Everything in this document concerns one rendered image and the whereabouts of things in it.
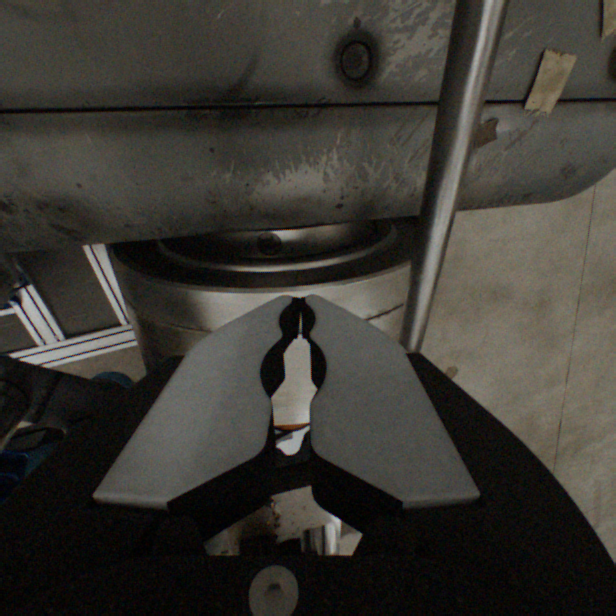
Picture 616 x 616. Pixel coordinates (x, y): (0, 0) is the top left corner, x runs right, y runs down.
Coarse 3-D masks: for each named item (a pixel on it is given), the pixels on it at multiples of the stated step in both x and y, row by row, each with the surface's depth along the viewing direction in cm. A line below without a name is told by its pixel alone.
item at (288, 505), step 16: (288, 480) 78; (304, 480) 78; (288, 496) 76; (304, 496) 78; (288, 512) 79; (304, 512) 80; (320, 512) 82; (288, 528) 82; (304, 528) 83; (224, 544) 80
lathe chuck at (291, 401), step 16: (128, 304) 29; (144, 320) 28; (160, 320) 26; (368, 320) 26; (384, 320) 27; (400, 320) 28; (144, 336) 29; (160, 336) 27; (176, 336) 26; (192, 336) 25; (144, 352) 31; (160, 352) 28; (176, 352) 27; (288, 352) 25; (304, 352) 25; (288, 368) 26; (304, 368) 26; (288, 384) 27; (304, 384) 27; (272, 400) 27; (288, 400) 27; (304, 400) 28; (288, 416) 28; (304, 416) 28
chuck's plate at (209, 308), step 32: (384, 224) 35; (416, 224) 37; (128, 256) 30; (160, 256) 30; (192, 256) 28; (320, 256) 28; (352, 256) 28; (384, 256) 29; (128, 288) 28; (160, 288) 24; (192, 288) 23; (224, 288) 23; (256, 288) 23; (288, 288) 23; (320, 288) 23; (352, 288) 24; (384, 288) 25; (192, 320) 25; (224, 320) 24
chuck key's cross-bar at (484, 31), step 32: (480, 0) 8; (480, 32) 8; (448, 64) 9; (480, 64) 9; (448, 96) 9; (480, 96) 9; (448, 128) 10; (448, 160) 10; (448, 192) 11; (448, 224) 12; (416, 256) 13; (416, 288) 14; (416, 320) 16
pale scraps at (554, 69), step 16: (608, 0) 17; (608, 16) 18; (608, 32) 18; (544, 64) 18; (560, 64) 18; (544, 80) 18; (560, 80) 18; (528, 96) 19; (544, 96) 19; (480, 128) 19; (480, 144) 19
